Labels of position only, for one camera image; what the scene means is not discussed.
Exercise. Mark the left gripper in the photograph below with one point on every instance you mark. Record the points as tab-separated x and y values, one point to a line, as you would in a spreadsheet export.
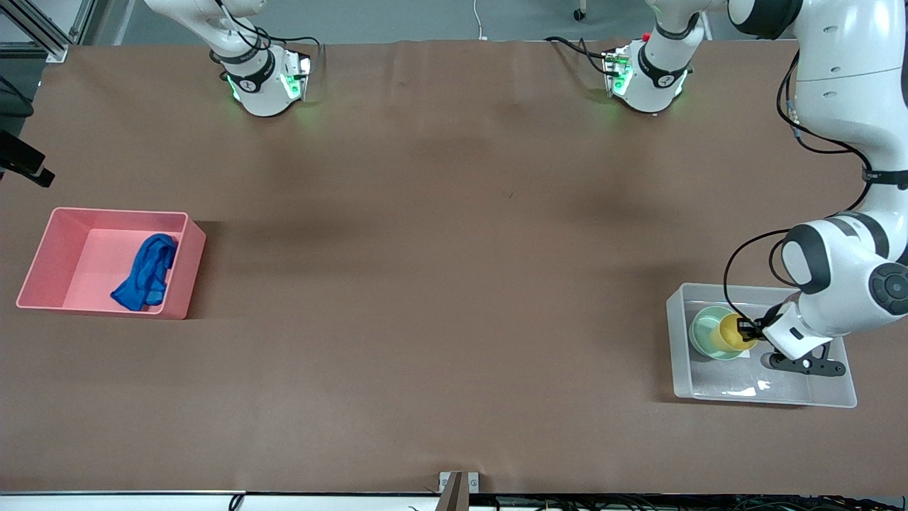
755	328

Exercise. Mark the yellow plastic cup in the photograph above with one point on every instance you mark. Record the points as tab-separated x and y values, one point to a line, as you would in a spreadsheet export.
731	335

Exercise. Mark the green plastic bowl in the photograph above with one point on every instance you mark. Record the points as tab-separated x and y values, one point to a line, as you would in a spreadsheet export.
704	333

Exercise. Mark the blue mesh bag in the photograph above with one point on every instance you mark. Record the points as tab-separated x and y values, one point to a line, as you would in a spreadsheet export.
145	277

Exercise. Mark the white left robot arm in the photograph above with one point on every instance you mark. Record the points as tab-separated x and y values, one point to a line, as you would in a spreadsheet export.
851	71

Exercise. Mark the clear plastic bin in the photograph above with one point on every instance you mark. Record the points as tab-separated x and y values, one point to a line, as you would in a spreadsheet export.
752	394

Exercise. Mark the pink plastic bin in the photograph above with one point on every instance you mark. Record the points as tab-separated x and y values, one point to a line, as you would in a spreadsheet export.
92	280

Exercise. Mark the brown table cover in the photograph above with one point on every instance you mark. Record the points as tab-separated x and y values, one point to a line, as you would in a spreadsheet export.
440	213

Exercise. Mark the aluminium frame profile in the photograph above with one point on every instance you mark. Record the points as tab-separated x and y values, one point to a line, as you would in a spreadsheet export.
42	32

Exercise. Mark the metal table edge bracket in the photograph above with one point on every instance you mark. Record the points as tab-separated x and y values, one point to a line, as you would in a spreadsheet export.
454	486

